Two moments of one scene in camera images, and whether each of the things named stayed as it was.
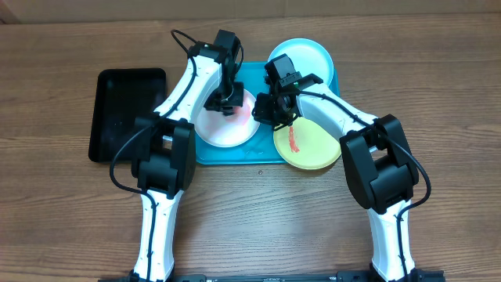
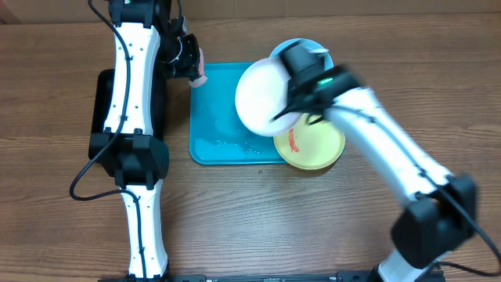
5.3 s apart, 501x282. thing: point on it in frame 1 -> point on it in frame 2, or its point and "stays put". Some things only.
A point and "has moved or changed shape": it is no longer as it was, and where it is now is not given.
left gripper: [238, 100] -> [189, 70]
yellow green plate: [306, 145] stays put
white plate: [227, 131] has moved or changed shape
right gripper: [264, 116] -> [298, 106]
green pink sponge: [242, 112] has moved or changed shape
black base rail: [422, 276] stays put
